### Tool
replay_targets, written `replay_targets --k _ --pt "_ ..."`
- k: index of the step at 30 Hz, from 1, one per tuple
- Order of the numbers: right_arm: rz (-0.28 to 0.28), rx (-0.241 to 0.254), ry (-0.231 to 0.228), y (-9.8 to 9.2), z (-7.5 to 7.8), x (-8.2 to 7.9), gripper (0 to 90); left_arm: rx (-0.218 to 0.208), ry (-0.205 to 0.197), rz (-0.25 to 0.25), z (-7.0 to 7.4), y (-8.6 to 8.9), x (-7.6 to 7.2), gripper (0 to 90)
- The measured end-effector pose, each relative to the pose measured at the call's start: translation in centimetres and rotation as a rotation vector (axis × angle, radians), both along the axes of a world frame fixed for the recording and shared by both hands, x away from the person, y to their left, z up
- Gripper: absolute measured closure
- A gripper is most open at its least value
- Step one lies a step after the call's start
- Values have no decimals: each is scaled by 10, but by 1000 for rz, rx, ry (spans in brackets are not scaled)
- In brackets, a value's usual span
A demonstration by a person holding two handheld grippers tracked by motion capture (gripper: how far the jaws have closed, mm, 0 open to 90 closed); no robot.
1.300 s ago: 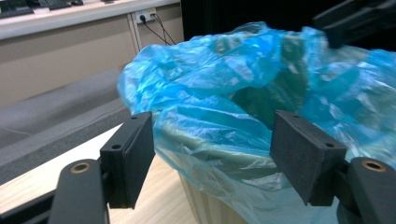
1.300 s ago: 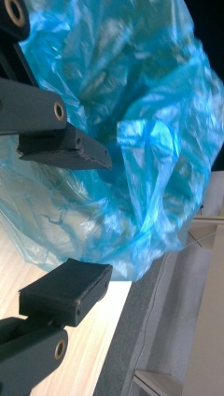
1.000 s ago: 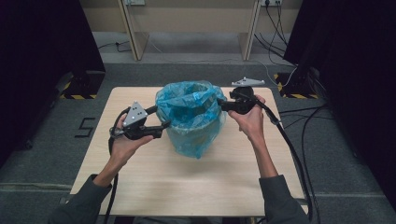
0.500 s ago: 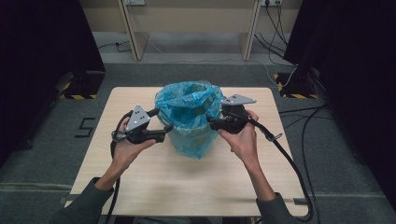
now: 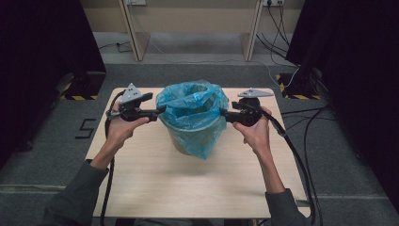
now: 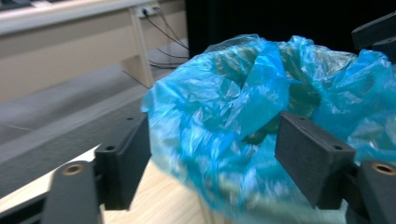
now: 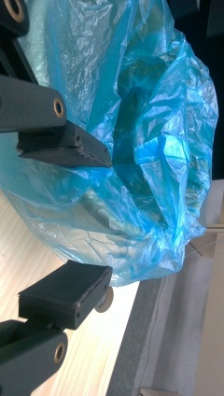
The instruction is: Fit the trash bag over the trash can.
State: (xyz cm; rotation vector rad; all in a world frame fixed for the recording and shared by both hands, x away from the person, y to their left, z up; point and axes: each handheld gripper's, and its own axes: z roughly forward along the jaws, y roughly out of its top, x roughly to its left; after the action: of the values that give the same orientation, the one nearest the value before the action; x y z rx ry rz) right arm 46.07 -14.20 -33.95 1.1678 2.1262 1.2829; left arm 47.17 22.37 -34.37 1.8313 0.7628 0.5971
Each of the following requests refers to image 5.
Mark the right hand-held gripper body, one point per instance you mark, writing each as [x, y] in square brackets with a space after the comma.
[247, 119]

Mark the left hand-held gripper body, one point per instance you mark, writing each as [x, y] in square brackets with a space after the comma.
[131, 94]

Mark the blue plastic bag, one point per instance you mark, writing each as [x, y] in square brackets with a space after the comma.
[188, 103]

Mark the green plastic bucket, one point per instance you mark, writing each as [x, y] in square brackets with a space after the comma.
[175, 138]

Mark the person's right hand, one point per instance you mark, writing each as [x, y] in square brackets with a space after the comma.
[257, 135]

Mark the person's left hand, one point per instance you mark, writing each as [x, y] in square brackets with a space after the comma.
[120, 130]

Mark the hazard striped stand base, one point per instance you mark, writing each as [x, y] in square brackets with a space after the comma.
[298, 89]
[84, 86]

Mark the wooden panel leg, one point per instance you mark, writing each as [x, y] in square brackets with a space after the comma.
[138, 40]
[249, 40]

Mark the black curtain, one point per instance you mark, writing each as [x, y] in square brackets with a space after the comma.
[360, 78]
[37, 62]

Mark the white wall socket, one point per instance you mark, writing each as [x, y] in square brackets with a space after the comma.
[135, 2]
[273, 2]

